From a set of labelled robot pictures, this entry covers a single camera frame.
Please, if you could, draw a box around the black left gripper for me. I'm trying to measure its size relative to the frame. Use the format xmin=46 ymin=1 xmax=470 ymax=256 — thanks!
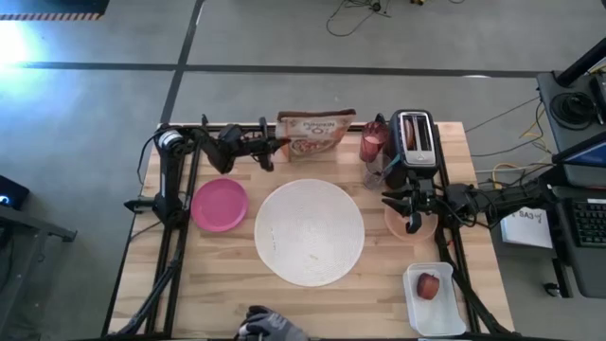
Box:
xmin=236 ymin=117 xmax=292 ymax=173

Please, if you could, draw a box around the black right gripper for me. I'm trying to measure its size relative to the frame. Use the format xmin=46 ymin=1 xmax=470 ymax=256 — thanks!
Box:
xmin=381 ymin=177 xmax=439 ymax=236

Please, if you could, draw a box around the pale peach bowl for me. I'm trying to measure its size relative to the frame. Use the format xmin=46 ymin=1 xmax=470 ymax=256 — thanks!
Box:
xmin=383 ymin=206 xmax=439 ymax=244

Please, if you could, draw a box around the pumpkin cereal box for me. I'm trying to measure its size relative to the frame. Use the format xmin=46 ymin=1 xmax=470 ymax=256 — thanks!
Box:
xmin=276 ymin=108 xmax=357 ymax=163

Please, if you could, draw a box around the clear plastic tumbler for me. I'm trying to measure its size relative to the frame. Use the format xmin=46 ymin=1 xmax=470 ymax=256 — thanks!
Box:
xmin=363 ymin=152 xmax=394 ymax=191

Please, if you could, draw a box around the blue-handled spoon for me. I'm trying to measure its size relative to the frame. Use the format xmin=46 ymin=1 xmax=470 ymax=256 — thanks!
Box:
xmin=378 ymin=153 xmax=402 ymax=184

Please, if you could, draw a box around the red plastic tumbler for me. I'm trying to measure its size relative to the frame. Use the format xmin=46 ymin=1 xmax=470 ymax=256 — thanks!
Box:
xmin=358 ymin=120 xmax=390 ymax=164

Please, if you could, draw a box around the pink plastic plate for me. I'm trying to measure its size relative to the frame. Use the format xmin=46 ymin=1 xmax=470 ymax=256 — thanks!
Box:
xmin=190 ymin=177 xmax=250 ymax=233

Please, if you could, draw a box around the red apple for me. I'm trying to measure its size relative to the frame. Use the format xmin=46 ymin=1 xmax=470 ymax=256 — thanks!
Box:
xmin=416 ymin=272 xmax=440 ymax=301

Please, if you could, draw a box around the black toaster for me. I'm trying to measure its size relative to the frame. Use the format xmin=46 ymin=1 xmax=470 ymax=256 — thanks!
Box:
xmin=383 ymin=109 xmax=440 ymax=189

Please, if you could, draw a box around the white round woven placemat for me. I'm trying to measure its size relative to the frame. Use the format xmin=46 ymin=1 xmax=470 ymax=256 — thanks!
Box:
xmin=254 ymin=178 xmax=365 ymax=288

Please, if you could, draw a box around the white rectangular tray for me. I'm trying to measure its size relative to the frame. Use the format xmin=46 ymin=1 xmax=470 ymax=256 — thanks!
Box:
xmin=401 ymin=261 xmax=468 ymax=337

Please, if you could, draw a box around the white paper sheet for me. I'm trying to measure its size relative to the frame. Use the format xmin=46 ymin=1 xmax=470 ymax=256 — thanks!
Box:
xmin=500 ymin=206 xmax=554 ymax=250

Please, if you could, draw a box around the grey desk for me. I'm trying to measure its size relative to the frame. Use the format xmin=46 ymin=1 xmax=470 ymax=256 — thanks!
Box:
xmin=537 ymin=70 xmax=606 ymax=299

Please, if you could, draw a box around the person's gloved hand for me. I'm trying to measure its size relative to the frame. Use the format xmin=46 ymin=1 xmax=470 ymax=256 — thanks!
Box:
xmin=238 ymin=305 xmax=309 ymax=341

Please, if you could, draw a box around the laptop computer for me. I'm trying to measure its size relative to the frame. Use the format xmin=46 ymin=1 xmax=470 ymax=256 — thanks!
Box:
xmin=551 ymin=130 xmax=606 ymax=188

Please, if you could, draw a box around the black keyboard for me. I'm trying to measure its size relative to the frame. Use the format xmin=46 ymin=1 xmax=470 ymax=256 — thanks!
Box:
xmin=571 ymin=198 xmax=606 ymax=248

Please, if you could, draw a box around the black pole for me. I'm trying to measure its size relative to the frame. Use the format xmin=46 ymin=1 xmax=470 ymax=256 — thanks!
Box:
xmin=556 ymin=37 xmax=606 ymax=87

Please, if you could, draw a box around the grey metal stand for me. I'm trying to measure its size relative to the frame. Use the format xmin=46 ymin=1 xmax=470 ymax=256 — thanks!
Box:
xmin=0 ymin=203 xmax=78 ymax=332

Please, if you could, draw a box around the black device with blue light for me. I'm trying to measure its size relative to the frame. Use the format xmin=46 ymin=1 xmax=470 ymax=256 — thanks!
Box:
xmin=0 ymin=174 xmax=30 ymax=212

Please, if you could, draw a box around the black frame crossbar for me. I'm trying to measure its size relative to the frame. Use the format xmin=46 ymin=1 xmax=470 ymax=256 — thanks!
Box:
xmin=203 ymin=123 xmax=380 ymax=133

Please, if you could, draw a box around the yellow cable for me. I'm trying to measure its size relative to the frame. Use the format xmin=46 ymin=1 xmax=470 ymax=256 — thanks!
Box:
xmin=472 ymin=99 xmax=555 ymax=187

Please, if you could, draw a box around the black floor cable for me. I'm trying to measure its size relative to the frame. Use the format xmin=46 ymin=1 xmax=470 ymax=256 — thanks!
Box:
xmin=325 ymin=0 xmax=394 ymax=38

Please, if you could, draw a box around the coiled black cable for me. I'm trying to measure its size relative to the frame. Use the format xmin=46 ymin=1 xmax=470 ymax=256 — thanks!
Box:
xmin=550 ymin=91 xmax=597 ymax=125

